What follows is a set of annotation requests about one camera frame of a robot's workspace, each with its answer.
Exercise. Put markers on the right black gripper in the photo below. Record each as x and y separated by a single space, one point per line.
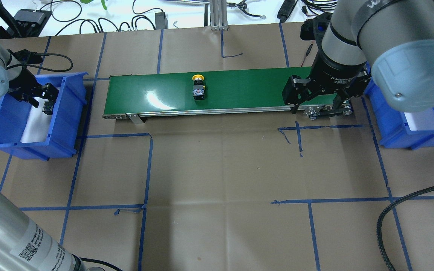
332 74

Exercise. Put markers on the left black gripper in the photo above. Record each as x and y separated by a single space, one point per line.
23 83

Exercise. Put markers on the yellow push button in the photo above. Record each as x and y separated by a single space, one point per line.
199 88

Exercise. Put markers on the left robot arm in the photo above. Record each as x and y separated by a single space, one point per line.
25 245

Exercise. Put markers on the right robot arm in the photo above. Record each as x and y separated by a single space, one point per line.
394 37

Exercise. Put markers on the white foam pad left bin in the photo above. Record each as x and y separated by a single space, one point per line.
37 125

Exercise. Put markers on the white foam pad bin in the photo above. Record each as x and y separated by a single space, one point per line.
420 121
37 125

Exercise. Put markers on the left blue bin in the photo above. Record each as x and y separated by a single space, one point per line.
64 125

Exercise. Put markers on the blue bin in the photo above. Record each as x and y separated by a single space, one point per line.
64 125
400 130

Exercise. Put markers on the green conveyor belt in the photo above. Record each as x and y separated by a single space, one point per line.
137 97

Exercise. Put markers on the right blue bin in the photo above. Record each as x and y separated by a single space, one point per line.
400 130

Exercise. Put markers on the white foam pad right bin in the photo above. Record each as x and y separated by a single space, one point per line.
420 121

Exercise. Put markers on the black power adapter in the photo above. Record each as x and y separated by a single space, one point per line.
161 21

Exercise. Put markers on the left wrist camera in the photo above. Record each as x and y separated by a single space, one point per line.
28 57

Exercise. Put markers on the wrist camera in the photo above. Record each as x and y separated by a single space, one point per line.
28 57
314 29

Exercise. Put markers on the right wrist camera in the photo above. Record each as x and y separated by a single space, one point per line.
314 29

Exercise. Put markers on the aluminium frame post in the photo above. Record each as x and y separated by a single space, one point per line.
218 16

